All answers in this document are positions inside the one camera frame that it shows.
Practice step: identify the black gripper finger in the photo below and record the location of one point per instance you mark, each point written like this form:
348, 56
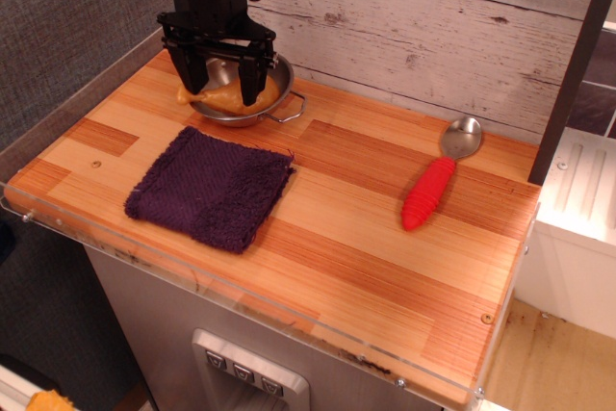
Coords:
191, 68
253, 75

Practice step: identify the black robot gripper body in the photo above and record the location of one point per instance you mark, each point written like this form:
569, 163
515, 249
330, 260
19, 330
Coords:
199, 29

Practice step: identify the small metal bowl with handles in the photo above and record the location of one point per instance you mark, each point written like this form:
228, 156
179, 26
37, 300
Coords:
289, 106

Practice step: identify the yellow toy chicken leg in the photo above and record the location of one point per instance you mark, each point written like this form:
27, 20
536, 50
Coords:
228, 98

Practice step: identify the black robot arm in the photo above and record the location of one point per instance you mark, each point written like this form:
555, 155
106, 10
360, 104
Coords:
199, 30

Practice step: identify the purple rag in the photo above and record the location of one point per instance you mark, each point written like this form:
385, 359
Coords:
217, 192

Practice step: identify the clear acrylic left guard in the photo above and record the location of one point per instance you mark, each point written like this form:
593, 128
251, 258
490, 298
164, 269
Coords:
26, 148

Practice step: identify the clear acrylic guard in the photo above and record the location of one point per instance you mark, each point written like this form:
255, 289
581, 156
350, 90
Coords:
284, 280
26, 148

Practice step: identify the clear acrylic front guard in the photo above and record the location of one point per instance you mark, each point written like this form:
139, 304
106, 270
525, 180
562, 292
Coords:
284, 280

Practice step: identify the silver dispenser button panel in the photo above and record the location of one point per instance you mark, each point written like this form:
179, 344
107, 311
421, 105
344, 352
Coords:
245, 375

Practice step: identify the yellow object bottom left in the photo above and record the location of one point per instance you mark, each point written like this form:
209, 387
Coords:
49, 401

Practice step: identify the red handled metal spoon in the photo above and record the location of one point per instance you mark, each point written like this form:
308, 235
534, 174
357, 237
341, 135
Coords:
460, 140

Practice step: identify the dark right vertical post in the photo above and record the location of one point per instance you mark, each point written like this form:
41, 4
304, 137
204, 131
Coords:
586, 42

